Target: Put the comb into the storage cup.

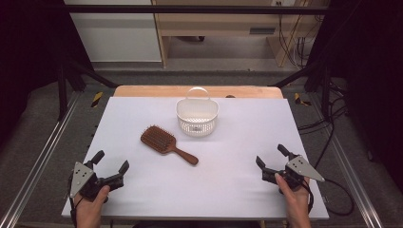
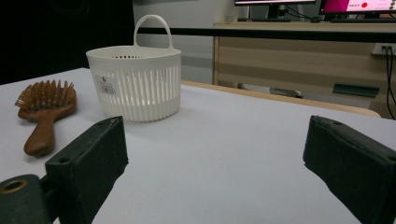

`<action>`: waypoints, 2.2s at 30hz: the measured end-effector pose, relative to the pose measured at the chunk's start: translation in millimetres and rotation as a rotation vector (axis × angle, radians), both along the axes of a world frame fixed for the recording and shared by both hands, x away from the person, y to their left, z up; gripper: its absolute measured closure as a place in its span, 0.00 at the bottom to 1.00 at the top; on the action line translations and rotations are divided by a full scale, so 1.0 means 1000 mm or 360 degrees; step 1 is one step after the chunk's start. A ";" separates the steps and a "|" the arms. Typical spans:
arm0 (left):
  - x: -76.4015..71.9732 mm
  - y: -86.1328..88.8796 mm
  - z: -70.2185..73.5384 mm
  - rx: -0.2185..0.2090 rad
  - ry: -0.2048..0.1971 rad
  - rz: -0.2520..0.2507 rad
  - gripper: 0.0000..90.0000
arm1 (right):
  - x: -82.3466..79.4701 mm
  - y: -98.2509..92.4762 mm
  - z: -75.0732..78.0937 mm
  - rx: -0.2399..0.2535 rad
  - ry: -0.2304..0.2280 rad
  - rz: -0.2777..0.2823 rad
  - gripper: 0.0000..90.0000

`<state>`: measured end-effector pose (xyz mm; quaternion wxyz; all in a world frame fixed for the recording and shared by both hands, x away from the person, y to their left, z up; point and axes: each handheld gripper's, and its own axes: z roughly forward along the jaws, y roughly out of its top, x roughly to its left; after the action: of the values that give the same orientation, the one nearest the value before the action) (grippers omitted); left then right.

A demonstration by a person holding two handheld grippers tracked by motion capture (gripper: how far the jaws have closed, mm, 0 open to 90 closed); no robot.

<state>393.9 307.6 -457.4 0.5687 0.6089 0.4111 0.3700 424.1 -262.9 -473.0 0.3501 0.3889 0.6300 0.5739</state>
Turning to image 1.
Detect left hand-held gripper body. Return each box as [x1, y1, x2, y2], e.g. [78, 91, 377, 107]
[69, 161, 111, 202]

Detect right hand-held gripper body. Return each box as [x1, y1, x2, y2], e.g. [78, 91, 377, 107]
[261, 155, 326, 193]

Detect brown wooden hairbrush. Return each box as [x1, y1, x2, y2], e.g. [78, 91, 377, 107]
[140, 124, 200, 166]

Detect white plastic basket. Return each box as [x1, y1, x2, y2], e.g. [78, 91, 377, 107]
[176, 86, 220, 138]

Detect person's left hand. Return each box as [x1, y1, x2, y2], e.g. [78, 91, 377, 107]
[74, 184, 111, 223]

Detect person's right hand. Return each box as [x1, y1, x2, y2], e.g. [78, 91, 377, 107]
[274, 173, 314, 223]

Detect white table cover sheet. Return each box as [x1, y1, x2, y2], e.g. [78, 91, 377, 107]
[61, 96, 330, 221]

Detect yellow black tape marker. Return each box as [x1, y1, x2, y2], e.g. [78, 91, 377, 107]
[90, 91, 105, 108]
[294, 92, 312, 107]

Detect black metal stand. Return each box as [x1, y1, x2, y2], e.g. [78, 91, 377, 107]
[56, 56, 120, 122]
[269, 60, 333, 121]

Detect white cabinet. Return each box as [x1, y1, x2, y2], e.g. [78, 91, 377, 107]
[64, 0, 163, 63]

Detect black curtain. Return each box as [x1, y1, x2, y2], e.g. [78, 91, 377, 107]
[305, 0, 403, 194]
[0, 0, 95, 150]

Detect office chair base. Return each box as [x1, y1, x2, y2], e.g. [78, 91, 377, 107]
[175, 35, 205, 43]

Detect light wooden desk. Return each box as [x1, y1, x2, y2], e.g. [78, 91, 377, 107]
[151, 0, 331, 68]

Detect left hand-held gripper black cable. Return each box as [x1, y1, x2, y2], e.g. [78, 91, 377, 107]
[67, 172, 84, 228]

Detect hand-held gripper black cable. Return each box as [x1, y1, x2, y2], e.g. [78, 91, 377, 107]
[303, 179, 355, 218]
[67, 172, 84, 228]

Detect black floor cables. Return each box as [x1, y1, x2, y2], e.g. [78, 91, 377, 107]
[297, 80, 350, 169]

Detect aluminium floor rail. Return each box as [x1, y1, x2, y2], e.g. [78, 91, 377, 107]
[0, 91, 81, 228]
[307, 93, 386, 228]

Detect right hand-held gripper black cable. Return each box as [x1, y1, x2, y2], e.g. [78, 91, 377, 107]
[303, 179, 355, 218]

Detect black cable bundle at desk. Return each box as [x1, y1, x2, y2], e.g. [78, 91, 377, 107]
[276, 1, 321, 69]

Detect black horizontal frame bar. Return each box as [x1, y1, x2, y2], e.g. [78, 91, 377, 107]
[63, 4, 345, 15]

